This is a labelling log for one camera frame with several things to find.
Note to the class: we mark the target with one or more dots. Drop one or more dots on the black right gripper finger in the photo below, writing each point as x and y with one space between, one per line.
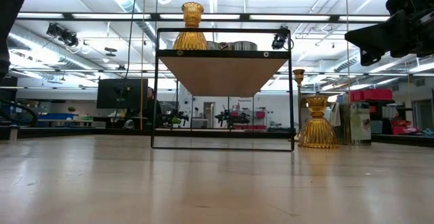
373 37

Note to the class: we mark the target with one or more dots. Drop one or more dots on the tall brass candlestick holder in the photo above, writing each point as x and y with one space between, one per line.
299 76

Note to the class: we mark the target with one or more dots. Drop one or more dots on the amber ribbed glass candle holder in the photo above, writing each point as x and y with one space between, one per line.
190 40
318 132

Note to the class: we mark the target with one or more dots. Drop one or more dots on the black background robot arm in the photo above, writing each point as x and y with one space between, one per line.
234 118

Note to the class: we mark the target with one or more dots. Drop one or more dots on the red plastic crate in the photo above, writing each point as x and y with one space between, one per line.
403 129

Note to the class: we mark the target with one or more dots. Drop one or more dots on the small green plant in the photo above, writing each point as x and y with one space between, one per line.
175 120

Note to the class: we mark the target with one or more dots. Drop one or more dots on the person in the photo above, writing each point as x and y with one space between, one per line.
152 108

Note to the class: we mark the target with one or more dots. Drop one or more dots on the black monitor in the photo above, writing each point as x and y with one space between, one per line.
112 93

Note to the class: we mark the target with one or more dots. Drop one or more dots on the black hanging camera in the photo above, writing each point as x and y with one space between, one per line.
64 35
279 40

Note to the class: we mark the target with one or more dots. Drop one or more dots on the wooden shelf riser black frame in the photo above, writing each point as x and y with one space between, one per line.
220 74

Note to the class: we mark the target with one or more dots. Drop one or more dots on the black overhead frame beam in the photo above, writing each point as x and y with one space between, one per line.
155 16

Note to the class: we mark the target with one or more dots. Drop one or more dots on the black aluminium table frame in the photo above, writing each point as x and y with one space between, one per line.
84 133

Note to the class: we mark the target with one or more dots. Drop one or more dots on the small white post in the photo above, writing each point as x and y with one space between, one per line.
13 134

